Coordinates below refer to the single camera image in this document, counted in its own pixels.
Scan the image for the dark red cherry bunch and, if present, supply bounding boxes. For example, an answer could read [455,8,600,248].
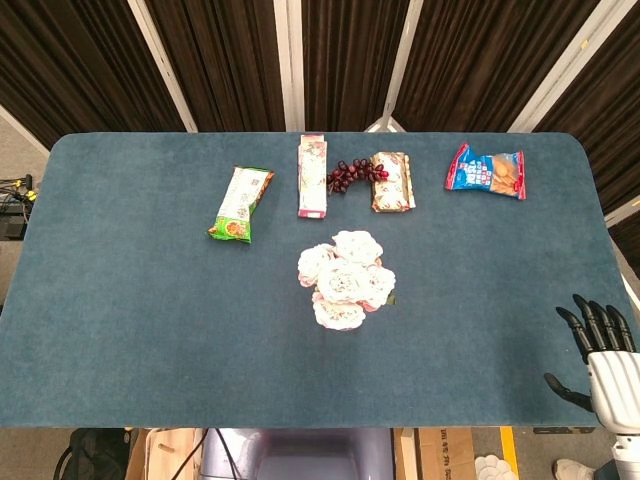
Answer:
[326,158,390,195]

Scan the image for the pink floral carton box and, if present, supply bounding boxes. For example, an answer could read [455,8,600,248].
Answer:
[296,133,330,220]

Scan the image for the brown cardboard box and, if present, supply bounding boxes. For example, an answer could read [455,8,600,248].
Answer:
[393,427,476,480]

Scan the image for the blue red biscuit packet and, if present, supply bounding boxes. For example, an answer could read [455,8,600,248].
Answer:
[443,142,527,202]

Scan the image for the black cable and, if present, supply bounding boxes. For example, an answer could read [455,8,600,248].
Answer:
[213,428,244,480]

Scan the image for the green snack packet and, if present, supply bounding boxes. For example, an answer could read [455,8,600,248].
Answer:
[207,166,276,245]

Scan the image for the white shoe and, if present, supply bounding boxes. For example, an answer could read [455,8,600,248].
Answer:
[552,458,596,480]

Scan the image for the pink artificial rose bouquet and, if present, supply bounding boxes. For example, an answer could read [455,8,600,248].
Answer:
[296,229,399,332]

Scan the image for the floral beige snack packet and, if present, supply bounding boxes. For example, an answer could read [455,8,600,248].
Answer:
[369,151,417,215]

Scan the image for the white frame post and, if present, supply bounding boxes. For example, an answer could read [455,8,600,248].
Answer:
[127,0,199,134]
[273,0,307,133]
[506,0,619,134]
[603,197,640,227]
[363,0,427,134]

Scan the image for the blue velvet tablecloth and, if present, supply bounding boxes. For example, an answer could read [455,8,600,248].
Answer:
[0,131,640,430]

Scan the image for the dark brown pleated curtain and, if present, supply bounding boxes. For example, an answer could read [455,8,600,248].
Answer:
[0,0,640,279]

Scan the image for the white scalloped plate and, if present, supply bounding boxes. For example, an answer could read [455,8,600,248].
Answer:
[473,453,520,480]

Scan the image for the black device with cables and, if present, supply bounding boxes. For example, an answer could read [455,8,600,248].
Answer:
[0,172,39,242]

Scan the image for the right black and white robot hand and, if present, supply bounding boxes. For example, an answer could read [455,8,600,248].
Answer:
[543,293,640,436]

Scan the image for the light wooden crate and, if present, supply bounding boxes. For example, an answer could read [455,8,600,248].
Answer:
[124,427,204,480]

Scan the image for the purple grey robot base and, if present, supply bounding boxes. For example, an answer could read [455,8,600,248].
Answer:
[199,427,396,480]

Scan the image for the black bag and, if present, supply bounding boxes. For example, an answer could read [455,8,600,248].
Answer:
[54,427,139,480]

